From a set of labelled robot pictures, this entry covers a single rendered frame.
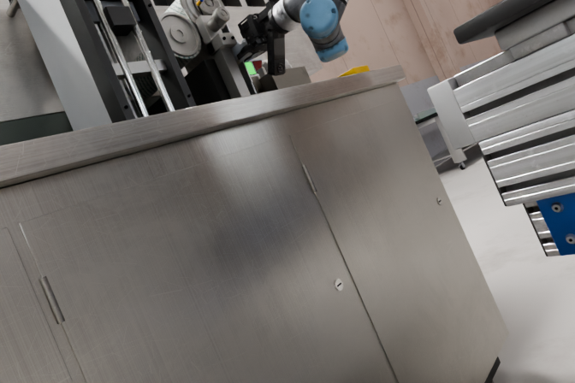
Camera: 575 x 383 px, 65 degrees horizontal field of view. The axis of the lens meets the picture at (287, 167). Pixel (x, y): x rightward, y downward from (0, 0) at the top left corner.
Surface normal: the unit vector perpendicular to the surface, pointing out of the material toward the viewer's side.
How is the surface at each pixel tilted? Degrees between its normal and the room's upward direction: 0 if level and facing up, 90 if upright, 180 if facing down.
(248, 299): 90
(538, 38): 90
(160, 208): 90
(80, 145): 90
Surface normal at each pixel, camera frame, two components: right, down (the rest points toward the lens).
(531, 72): -0.71, 0.29
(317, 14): -0.18, 0.06
